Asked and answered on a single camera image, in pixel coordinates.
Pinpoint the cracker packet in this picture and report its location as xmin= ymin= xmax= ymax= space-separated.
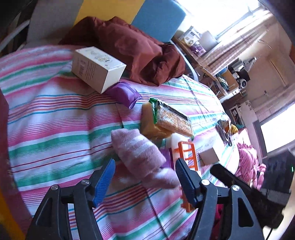
xmin=148 ymin=98 xmax=194 ymax=137

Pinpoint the orange plastic rack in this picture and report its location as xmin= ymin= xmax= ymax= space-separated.
xmin=173 ymin=141 xmax=199 ymax=213

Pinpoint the small white box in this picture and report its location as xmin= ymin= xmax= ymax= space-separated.
xmin=199 ymin=148 xmax=220 ymax=165

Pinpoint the grey yellow blue armchair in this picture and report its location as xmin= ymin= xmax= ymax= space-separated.
xmin=0 ymin=0 xmax=199 ymax=82

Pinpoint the gold tin tray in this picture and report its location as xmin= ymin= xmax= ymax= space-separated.
xmin=1 ymin=93 xmax=25 ymax=239

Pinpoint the wooden side desk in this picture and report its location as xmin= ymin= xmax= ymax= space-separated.
xmin=172 ymin=36 xmax=242 ymax=103

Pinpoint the dark red cloth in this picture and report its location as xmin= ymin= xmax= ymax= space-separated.
xmin=59 ymin=16 xmax=185 ymax=86

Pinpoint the orange snack wrapper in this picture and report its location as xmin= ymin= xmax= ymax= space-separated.
xmin=227 ymin=124 xmax=239 ymax=135

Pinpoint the striped tablecloth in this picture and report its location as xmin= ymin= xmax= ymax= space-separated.
xmin=1 ymin=45 xmax=227 ymax=239

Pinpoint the pink striped towel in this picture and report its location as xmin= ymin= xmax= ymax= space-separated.
xmin=111 ymin=128 xmax=180 ymax=189

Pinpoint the purple sachet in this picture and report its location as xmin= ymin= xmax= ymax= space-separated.
xmin=105 ymin=81 xmax=143 ymax=109
xmin=160 ymin=149 xmax=171 ymax=168

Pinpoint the cream tea box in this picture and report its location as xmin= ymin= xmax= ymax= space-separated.
xmin=72 ymin=47 xmax=126 ymax=93

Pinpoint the pink patterned curtain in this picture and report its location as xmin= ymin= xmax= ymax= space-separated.
xmin=202 ymin=11 xmax=275 ymax=74

